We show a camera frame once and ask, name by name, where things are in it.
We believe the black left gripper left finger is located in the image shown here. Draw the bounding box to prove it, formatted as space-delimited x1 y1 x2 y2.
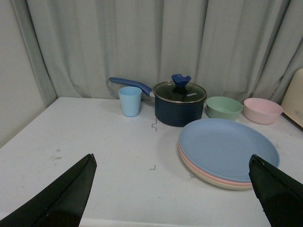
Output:
0 154 97 227

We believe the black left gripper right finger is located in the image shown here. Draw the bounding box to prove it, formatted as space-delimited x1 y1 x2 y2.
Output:
249 155 303 227

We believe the blue plate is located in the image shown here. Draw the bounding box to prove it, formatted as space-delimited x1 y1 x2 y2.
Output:
178 119 280 183

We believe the pink plate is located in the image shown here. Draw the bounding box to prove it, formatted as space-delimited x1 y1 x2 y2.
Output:
178 144 252 190

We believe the beige plate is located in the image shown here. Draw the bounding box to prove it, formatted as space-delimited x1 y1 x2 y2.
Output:
179 150 253 191

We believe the pink bowl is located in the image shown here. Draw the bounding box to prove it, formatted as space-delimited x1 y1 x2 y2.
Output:
243 98 283 125

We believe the cream toaster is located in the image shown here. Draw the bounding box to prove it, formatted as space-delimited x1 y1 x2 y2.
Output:
281 68 303 131

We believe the green bowl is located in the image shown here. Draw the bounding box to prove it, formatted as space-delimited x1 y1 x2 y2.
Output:
206 96 243 121

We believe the light blue cup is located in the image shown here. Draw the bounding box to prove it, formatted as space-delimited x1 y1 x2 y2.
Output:
118 87 142 117

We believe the dark blue saucepan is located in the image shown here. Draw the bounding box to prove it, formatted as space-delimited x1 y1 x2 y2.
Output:
109 77 206 127

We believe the glass lid with blue knob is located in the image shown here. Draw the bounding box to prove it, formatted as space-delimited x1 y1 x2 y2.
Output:
153 74 207 104

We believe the grey curtain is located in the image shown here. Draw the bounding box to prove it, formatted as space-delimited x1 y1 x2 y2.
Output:
0 0 303 147

